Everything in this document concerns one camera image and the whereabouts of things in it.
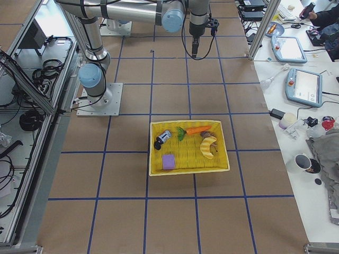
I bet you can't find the grey cloth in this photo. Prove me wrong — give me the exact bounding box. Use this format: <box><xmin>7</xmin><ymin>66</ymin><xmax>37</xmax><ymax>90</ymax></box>
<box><xmin>306</xmin><ymin>130</ymin><xmax>338</xmax><ymax>225</ymax></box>

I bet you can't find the yellow toy banana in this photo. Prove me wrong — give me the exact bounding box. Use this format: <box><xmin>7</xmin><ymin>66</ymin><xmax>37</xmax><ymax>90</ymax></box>
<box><xmin>200</xmin><ymin>136</ymin><xmax>217</xmax><ymax>159</ymax></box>

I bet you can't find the aluminium frame post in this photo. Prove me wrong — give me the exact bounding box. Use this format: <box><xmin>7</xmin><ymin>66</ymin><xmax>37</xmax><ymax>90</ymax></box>
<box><xmin>247</xmin><ymin>0</ymin><xmax>281</xmax><ymax>60</ymax></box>

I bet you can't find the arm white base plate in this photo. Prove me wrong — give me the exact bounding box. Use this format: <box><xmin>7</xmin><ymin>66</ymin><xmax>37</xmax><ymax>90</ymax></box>
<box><xmin>100</xmin><ymin>19</ymin><xmax>132</xmax><ymax>37</ymax></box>
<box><xmin>76</xmin><ymin>83</ymin><xmax>123</xmax><ymax>117</ymax></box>

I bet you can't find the upper teach pendant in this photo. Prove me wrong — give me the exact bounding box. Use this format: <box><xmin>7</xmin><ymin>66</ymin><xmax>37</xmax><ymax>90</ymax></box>
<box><xmin>271</xmin><ymin>35</ymin><xmax>307</xmax><ymax>64</ymax></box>

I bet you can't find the brass cylinder tool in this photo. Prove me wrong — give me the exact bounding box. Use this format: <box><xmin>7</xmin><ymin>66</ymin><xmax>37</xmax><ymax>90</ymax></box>
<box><xmin>267</xmin><ymin>24</ymin><xmax>276</xmax><ymax>34</ymax></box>

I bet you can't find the orange toy carrot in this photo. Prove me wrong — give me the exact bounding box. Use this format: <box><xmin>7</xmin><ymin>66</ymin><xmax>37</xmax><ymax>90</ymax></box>
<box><xmin>177</xmin><ymin>125</ymin><xmax>212</xmax><ymax>141</ymax></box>

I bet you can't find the lavender cup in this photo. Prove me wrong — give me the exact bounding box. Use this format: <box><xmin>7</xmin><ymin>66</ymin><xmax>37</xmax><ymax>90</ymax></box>
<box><xmin>279</xmin><ymin>113</ymin><xmax>297</xmax><ymax>129</ymax></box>

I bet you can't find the teach pendant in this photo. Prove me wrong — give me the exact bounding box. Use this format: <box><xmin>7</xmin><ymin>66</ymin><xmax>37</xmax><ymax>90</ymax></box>
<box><xmin>285</xmin><ymin>68</ymin><xmax>323</xmax><ymax>108</ymax></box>
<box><xmin>271</xmin><ymin>35</ymin><xmax>307</xmax><ymax>64</ymax></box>

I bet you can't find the lower teach pendant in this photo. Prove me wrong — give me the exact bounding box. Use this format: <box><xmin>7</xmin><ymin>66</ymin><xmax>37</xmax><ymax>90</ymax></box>
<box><xmin>285</xmin><ymin>68</ymin><xmax>323</xmax><ymax>108</ymax></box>

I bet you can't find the blue plate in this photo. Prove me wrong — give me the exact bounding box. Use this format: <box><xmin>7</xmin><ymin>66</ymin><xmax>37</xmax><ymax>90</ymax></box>
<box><xmin>265</xmin><ymin>22</ymin><xmax>285</xmax><ymax>37</ymax></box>

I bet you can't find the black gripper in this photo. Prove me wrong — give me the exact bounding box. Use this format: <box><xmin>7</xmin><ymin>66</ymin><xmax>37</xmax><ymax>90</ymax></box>
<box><xmin>189</xmin><ymin>15</ymin><xmax>219</xmax><ymax>58</ymax></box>

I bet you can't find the yellow plastic basket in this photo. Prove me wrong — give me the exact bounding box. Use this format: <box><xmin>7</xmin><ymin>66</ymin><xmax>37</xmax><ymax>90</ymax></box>
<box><xmin>149</xmin><ymin>120</ymin><xmax>230</xmax><ymax>176</ymax></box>

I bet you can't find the small dark bottle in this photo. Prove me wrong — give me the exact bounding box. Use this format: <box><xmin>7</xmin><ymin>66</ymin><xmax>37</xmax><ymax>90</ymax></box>
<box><xmin>154</xmin><ymin>130</ymin><xmax>172</xmax><ymax>150</ymax></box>

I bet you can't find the purple sponge block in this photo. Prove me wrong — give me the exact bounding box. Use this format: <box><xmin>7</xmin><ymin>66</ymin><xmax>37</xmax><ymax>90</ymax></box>
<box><xmin>162</xmin><ymin>154</ymin><xmax>176</xmax><ymax>170</ymax></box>

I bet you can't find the brown toy item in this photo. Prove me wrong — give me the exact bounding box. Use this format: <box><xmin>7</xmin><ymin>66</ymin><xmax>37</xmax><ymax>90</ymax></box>
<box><xmin>200</xmin><ymin>131</ymin><xmax>218</xmax><ymax>151</ymax></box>

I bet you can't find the white mug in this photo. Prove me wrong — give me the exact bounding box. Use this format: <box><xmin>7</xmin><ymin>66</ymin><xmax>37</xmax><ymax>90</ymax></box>
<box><xmin>293</xmin><ymin>153</ymin><xmax>312</xmax><ymax>170</ymax></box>

